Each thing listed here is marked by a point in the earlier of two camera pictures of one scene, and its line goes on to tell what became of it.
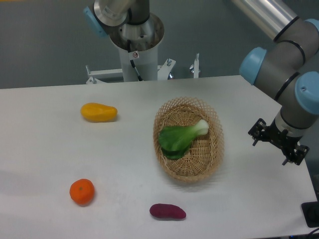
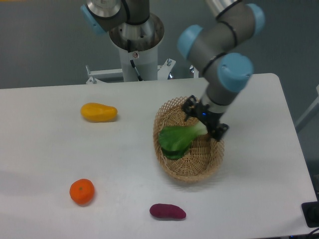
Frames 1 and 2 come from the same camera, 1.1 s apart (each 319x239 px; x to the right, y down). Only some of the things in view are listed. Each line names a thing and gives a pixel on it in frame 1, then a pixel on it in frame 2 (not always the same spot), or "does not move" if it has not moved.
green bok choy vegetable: (174, 141) does not move
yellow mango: (97, 112) does not move
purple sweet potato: (167, 211) does not move
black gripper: (281, 138) to (200, 111)
